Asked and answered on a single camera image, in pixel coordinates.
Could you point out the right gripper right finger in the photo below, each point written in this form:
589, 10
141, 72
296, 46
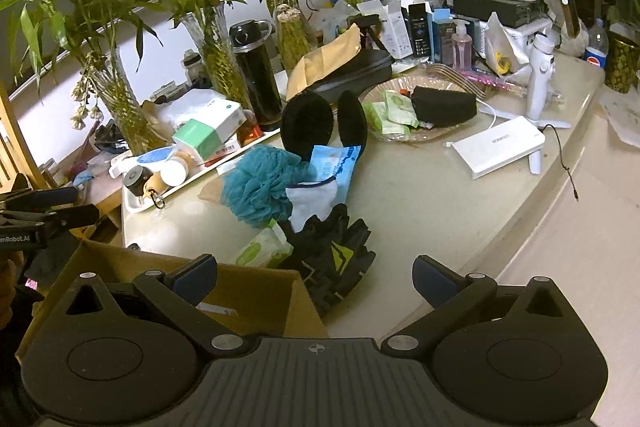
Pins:
455, 300

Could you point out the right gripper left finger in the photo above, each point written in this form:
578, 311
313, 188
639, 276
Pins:
176, 296

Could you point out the green wipes packet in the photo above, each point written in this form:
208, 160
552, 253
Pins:
267, 250

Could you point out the teal mesh bath loofah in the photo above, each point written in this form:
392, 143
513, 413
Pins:
254, 190

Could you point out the black neon green gloves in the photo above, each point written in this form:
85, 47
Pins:
330, 255

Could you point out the blue white knit glove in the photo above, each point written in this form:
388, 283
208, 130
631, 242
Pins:
333, 168

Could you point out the wooden chair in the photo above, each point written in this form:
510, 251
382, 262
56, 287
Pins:
15, 155

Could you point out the brown cardboard box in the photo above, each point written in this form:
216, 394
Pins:
247, 300

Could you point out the white serving tray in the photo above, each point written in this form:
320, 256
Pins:
135, 204

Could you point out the grey round speaker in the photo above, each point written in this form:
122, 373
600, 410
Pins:
136, 178

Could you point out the white round jar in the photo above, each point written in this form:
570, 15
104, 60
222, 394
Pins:
175, 171

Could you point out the white blue lotion bottle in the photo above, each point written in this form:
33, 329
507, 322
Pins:
153, 160

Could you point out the white power bank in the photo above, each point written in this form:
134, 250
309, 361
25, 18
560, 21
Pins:
494, 148

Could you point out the green white carton box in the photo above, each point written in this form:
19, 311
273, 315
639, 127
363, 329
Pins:
209, 127

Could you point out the black foam sponge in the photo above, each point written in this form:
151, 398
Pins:
443, 108

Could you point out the green packets on plate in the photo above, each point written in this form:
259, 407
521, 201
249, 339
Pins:
393, 117

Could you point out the bamboo plant glass vase left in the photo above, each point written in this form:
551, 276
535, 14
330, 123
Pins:
87, 31

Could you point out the glass plate dish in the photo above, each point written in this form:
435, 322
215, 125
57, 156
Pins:
405, 86

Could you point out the black zip case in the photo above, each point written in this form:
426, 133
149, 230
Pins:
366, 70

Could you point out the pink hand sanitizer bottle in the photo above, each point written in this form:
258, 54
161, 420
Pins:
462, 47

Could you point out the brown paper envelope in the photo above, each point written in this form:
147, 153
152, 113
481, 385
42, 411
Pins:
320, 63

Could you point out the black thermos bottle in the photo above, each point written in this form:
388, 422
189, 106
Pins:
249, 45

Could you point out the pepsi bottle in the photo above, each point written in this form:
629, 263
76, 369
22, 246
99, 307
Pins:
596, 53

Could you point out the black electronics box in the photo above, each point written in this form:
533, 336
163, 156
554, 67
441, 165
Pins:
511, 13

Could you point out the white gimbal stabilizer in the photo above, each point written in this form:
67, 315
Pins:
542, 62

